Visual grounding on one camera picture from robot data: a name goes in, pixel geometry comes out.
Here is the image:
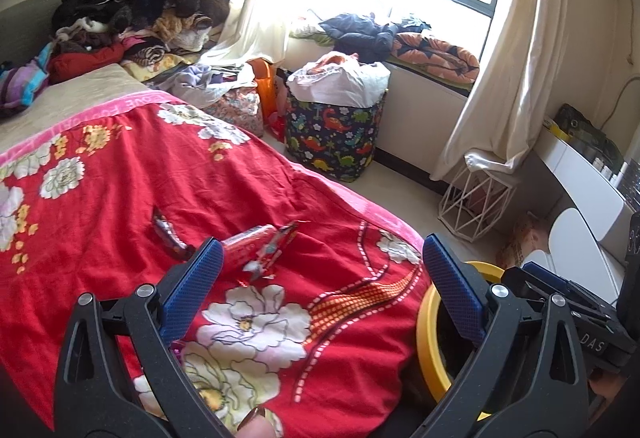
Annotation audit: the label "white vanity desk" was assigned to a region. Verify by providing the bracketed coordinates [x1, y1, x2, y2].
[534, 128, 634, 263]

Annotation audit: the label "striped purple blue pillow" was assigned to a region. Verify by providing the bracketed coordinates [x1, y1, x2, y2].
[0, 42, 54, 119]

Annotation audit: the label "camouflage pouch on desk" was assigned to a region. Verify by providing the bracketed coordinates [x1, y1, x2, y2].
[553, 104, 624, 174]

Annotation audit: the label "small dark candy wrapper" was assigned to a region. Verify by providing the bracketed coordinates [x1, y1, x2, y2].
[151, 206, 195, 261]

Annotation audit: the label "dark blue jacket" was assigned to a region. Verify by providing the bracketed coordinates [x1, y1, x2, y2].
[319, 14, 431, 64]

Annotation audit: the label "yellow rimmed black trash bin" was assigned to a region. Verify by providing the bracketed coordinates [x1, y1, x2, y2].
[416, 284, 475, 402]

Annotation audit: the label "beige bed sheet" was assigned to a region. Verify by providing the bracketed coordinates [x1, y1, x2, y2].
[0, 64, 149, 152]

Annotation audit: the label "white wire side table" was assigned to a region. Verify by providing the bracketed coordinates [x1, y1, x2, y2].
[437, 164, 518, 243]

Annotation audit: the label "dinosaur print laundry basket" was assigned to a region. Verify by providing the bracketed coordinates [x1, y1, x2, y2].
[284, 93, 387, 183]

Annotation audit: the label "red floral blanket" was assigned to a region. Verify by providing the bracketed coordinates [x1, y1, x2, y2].
[1, 94, 427, 437]

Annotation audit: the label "dark clothes pile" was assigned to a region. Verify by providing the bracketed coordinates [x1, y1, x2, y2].
[51, 0, 230, 66]

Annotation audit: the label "left hand painted nails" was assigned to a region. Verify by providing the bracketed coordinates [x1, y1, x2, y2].
[234, 406, 277, 438]

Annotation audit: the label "red snack wrapper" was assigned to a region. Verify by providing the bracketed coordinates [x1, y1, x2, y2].
[221, 221, 308, 288]

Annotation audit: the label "right cream curtain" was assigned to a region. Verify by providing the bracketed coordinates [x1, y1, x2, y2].
[431, 0, 568, 180]

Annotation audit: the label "floral pink fabric bag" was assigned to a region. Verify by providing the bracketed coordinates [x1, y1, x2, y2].
[203, 87, 265, 138]

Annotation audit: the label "grey headboard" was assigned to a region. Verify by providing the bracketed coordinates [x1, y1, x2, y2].
[0, 0, 61, 66]

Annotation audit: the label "right hand painted nails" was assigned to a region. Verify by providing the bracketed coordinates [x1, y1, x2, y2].
[589, 368, 627, 414]

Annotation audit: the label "lavender white clothes heap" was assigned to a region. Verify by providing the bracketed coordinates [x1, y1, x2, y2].
[146, 64, 257, 108]

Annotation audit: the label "orange bag beside bed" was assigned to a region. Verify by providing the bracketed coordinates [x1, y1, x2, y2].
[248, 58, 278, 123]

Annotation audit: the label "white bag in basket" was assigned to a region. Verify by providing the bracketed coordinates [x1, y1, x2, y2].
[286, 50, 390, 108]

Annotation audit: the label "orange patterned folded blanket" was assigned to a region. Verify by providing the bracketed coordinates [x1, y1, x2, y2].
[390, 32, 480, 87]

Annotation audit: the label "white round back chair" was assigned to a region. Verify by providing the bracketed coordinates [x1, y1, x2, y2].
[524, 207, 625, 305]

